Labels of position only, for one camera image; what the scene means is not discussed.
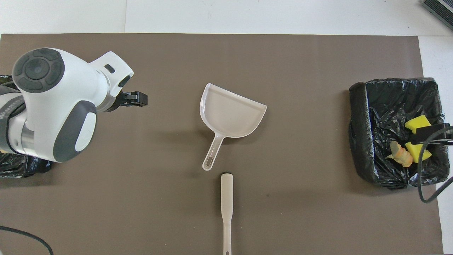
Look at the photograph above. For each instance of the brown table mat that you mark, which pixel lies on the brown table mat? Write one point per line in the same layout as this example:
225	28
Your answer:
283	56

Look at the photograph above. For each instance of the pale foam chunk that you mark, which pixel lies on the pale foam chunk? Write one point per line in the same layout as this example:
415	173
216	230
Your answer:
401	154

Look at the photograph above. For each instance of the notched yellow sponge piece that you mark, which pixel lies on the notched yellow sponge piece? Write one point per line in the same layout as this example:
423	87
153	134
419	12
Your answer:
412	150

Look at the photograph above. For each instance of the bin with black bag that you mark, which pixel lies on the bin with black bag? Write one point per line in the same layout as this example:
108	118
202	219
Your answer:
375	141
21	166

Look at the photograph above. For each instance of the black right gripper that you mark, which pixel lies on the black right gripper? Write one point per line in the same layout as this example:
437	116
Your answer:
431	134

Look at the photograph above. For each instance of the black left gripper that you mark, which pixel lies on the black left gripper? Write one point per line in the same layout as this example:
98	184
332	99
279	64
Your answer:
122	101

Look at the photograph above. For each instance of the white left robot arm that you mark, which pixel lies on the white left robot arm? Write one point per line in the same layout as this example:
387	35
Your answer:
56	102

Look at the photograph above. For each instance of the beige plastic dustpan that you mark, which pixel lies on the beige plastic dustpan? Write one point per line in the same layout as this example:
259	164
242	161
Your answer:
230	113

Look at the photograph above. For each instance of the beige hand brush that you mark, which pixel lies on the beige hand brush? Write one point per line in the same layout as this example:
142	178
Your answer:
227	194

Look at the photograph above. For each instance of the dark grey ribbed device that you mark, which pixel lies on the dark grey ribbed device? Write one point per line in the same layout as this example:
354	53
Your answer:
440	9

